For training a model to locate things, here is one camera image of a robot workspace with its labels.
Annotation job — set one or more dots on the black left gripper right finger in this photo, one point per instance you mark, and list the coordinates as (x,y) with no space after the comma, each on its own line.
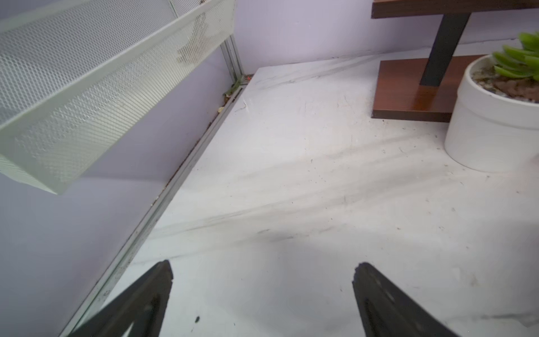
(386,310)

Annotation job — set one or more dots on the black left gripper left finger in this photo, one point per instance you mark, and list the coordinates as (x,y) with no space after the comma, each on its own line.
(137,311)

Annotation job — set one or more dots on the potted green succulent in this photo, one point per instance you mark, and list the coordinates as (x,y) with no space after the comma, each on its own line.
(494,125)

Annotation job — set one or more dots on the brown wooden tiered stand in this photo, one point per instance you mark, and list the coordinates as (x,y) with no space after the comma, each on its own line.
(425,89)

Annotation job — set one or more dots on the white mesh lower shelf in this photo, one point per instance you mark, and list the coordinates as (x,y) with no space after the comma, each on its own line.
(76,76)

